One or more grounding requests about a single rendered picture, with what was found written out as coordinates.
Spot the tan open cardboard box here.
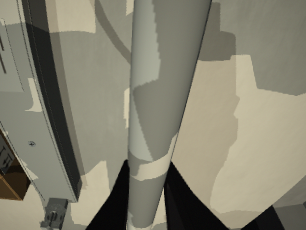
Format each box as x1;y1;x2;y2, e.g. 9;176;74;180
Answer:
0;129;31;201

